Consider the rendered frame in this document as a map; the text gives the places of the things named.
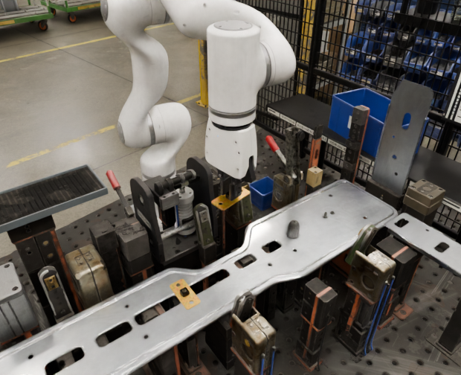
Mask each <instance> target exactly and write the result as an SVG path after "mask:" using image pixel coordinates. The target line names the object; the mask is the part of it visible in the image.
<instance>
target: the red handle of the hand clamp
mask: <svg viewBox="0 0 461 375"><path fill-rule="evenodd" d="M265 140H266V142H267V143H268V145H269V147H270V148H271V150H272V151H273V153H274V154H275V155H276V157H277V158H278V159H279V161H280V163H281V165H282V166H283V167H284V169H285V171H286V159H285V157H284V156H283V154H282V153H281V152H280V148H279V147H278V146H277V144H276V142H275V141H274V139H273V138H272V137H271V135H270V136H269V135H268V136H266V139H265ZM296 178H297V175H296V174H295V173H294V171H293V180H294V179H296Z"/></svg>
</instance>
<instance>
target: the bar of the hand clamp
mask: <svg viewBox="0 0 461 375"><path fill-rule="evenodd" d="M285 133H286V174H288V175H290V177H291V179H292V182H291V185H293V171H294V173H295V174H296V175H297V178H296V179H294V180H295V181H296V182H299V181H300V141H302V140H303V139H304V138H305V132H304V131H302V130H300V128H299V127H297V126H292V127H289V128H287V129H285Z"/></svg>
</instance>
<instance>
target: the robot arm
mask: <svg viewBox="0 0 461 375"><path fill-rule="evenodd" d="M100 8H101V9H100V12H101V13H102V17H103V20H104V22H105V23H106V25H107V27H108V28H109V30H110V31H111V32H112V33H113V34H114V35H115V36H116V37H117V38H118V39H120V40H121V41H122V42H123V43H124V44H125V45H126V46H127V47H128V48H129V51H130V54H131V59H132V75H133V85H132V91H131V93H130V95H129V97H128V99H127V101H126V103H125V105H124V106H123V109H122V111H121V113H120V116H119V119H118V123H117V130H118V135H119V137H120V140H121V142H123V144H125V145H126V146H127V147H130V148H142V147H148V146H151V145H152V146H151V147H150V148H148V149H147V150H146V151H145V152H144V153H143V154H142V156H141V158H140V166H141V175H142V181H145V180H147V179H151V178H153V177H156V176H159V175H160V176H162V177H163V178H164V179H167V178H171V179H172V178H174V177H175V175H176V169H175V156H176V154H177V153H178V151H179V150H180V149H181V147H182V146H183V144H184V142H185V141H186V140H187V138H188V136H189V134H190V130H191V117H190V113H189V111H188V110H187V109H186V108H185V106H183V105H182V104H180V103H163V104H159V105H155V104H156V103H157V102H158V101H159V100H160V99H161V97H162V95H163V94H164V92H165V90H166V87H167V82H168V74H169V63H168V56H167V52H166V50H165V49H164V47H163V45H162V44H161V43H160V42H158V41H157V40H155V39H153V38H152V37H151V36H149V35H148V34H146V33H145V32H144V29H145V28H146V27H147V26H151V25H162V24H168V23H174V24H175V26H176V27H177V28H178V29H179V30H180V31H181V32H182V33H183V34H184V35H185V36H188V37H190V38H192V39H200V40H207V74H208V106H209V119H208V122H207V129H206V137H205V158H206V160H207V162H208V163H210V164H212V165H213V166H214V167H216V169H217V171H218V177H219V178H220V194H221V195H223V196H224V195H225V194H226V193H227V192H228V191H229V200H230V201H233V200H234V199H236V198H237V197H239V196H241V194H242V182H249V183H252V182H254V181H255V180H256V176H255V172H254V171H255V169H256V165H257V136H256V130H255V126H254V124H253V120H254V119H255V117H256V104H257V93H258V91H259V90H260V89H261V88H263V87H267V86H274V85H277V84H281V83H284V82H285V81H287V80H289V79H290V78H291V77H292V76H293V74H294V72H295V69H296V59H295V55H294V52H293V50H292V48H291V46H290V44H289V43H288V41H287V40H286V38H285V37H284V36H283V35H282V34H281V33H280V31H279V30H278V29H277V28H276V26H275V25H274V24H273V23H272V22H271V21H270V20H269V19H268V18H267V17H266V16H264V15H263V14H262V13H261V12H259V11H258V10H255V9H254V8H252V7H250V6H248V5H246V4H243V3H241V2H238V1H234V0H100ZM154 105H155V106H154Z"/></svg>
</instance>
